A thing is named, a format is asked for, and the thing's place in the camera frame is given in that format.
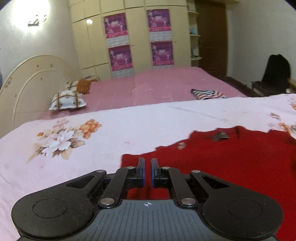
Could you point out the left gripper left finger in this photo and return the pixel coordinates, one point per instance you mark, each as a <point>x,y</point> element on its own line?
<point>117,185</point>

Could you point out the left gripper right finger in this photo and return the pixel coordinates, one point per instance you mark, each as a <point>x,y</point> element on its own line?
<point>174,181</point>

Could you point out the red knit garment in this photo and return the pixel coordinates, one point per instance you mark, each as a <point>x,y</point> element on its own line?
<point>262,162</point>

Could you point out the black clothes on chair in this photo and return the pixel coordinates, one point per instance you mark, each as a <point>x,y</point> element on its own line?
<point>277,72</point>

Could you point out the pink bed sheet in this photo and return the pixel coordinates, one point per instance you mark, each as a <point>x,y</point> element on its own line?
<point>151,87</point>

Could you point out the striped folded garment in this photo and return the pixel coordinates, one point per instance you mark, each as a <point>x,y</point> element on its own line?
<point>207,94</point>

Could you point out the floral pink white quilt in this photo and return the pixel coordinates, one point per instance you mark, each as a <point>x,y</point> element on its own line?
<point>43,153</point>

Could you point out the front floral pillow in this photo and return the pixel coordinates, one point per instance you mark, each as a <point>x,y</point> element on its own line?
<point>67,99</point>

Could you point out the floral pillow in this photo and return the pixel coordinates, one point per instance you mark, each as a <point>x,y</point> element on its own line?
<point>67,99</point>
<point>74,85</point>

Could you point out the orange knitted cloth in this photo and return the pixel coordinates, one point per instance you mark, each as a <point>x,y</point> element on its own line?
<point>83,85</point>

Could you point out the back floral pillow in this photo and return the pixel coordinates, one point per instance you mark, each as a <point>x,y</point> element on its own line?
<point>74,85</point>

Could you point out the lower left purple poster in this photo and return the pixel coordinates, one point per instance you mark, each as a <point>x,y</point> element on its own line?
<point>120,58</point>

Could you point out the purple poster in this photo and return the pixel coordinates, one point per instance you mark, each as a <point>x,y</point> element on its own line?
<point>159,20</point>
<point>115,25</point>
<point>162,53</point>
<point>120,58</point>

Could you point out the lower right purple poster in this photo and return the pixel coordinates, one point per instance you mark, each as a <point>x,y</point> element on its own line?
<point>162,53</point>

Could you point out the wooden chair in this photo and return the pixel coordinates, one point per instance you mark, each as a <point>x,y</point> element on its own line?
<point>265,90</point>

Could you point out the cream round headboard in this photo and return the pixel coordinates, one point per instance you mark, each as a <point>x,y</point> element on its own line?
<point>28,90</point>

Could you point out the corner shelf unit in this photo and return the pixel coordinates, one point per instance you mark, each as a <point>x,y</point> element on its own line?
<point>193,31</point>

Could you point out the upper left purple poster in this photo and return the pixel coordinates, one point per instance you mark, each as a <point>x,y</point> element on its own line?
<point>115,25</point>

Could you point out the upper right purple poster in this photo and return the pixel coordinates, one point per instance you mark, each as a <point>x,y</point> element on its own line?
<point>159,20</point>

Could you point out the cream wardrobe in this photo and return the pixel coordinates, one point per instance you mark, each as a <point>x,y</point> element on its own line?
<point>92,45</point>

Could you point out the brown wooden door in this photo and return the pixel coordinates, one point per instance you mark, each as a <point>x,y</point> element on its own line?
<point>213,40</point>

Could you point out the wall lamp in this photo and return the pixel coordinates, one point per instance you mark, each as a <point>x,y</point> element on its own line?
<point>36,20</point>

